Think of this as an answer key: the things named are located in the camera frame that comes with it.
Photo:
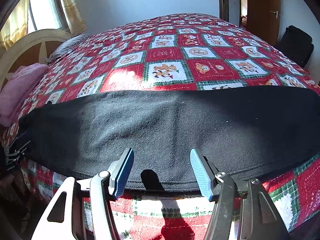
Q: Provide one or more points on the silver door handle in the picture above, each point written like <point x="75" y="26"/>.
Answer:
<point x="275" y="14"/>

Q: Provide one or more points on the brown door frame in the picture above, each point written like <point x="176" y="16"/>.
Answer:
<point x="234" y="12"/>

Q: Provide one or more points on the brown wooden door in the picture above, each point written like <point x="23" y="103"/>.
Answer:
<point x="261" y="22"/>

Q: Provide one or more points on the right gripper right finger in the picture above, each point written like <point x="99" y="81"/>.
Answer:
<point x="259" y="217"/>

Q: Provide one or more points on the window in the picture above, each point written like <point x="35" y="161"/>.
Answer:
<point x="46" y="14"/>

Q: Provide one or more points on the black pants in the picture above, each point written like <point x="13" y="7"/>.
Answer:
<point x="257" y="131"/>

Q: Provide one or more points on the grey striped pillow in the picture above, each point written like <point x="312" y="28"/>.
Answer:
<point x="67" y="47"/>

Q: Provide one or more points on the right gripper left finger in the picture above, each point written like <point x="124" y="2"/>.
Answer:
<point x="63" y="217"/>

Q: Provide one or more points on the red patchwork bedspread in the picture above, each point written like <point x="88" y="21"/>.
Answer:
<point x="175" y="52"/>

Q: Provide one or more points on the yellow patterned curtain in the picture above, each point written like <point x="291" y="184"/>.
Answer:
<point x="75" y="22"/>

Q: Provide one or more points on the black folding chair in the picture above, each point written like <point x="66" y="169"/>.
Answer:
<point x="296" y="45"/>

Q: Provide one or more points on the yellow curtain left side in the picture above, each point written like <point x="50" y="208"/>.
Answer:
<point x="16" y="26"/>

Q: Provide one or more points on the cream wooden headboard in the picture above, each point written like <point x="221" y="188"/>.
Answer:
<point x="32" y="48"/>

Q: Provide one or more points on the pink folded blanket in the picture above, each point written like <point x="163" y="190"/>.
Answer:
<point x="19" y="86"/>

